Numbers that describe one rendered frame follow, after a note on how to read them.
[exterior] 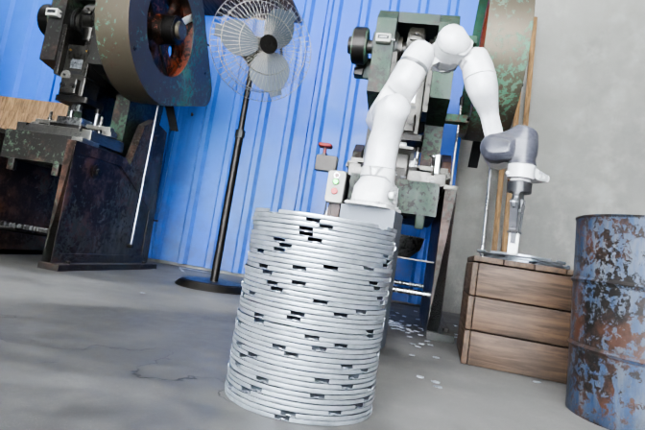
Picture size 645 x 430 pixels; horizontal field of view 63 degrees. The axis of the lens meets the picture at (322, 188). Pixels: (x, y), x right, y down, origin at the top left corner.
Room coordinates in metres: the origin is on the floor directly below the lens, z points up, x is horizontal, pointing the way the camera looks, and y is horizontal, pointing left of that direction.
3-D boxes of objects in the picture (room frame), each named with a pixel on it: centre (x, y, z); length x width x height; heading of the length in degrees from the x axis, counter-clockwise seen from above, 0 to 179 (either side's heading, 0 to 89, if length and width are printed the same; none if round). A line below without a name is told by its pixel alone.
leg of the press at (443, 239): (2.59, -0.64, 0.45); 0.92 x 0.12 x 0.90; 170
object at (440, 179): (2.50, -0.35, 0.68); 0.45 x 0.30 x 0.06; 80
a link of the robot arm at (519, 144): (1.69, -0.59, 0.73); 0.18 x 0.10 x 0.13; 65
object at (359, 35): (2.56, -0.11, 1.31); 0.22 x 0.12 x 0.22; 170
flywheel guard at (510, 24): (2.55, -0.70, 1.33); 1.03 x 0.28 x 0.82; 170
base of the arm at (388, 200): (1.72, -0.17, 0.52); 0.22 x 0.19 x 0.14; 162
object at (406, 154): (2.33, -0.32, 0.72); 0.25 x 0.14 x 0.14; 170
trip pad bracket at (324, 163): (2.33, 0.00, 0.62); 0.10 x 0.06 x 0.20; 80
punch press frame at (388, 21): (2.64, -0.37, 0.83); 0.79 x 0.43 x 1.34; 170
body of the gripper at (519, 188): (1.67, -0.63, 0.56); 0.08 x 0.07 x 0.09; 148
